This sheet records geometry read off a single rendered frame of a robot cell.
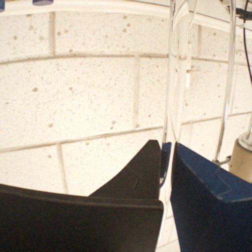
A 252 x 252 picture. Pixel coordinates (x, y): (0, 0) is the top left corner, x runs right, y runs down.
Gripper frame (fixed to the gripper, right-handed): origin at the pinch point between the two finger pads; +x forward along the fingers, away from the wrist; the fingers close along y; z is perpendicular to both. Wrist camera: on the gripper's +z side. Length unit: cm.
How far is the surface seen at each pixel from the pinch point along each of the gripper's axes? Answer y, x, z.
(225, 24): -28, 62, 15
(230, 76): -21.4, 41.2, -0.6
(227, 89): -21.1, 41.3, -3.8
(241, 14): -32, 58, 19
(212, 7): -22, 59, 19
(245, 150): -22.3, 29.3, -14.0
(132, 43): 2, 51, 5
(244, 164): -22.5, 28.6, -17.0
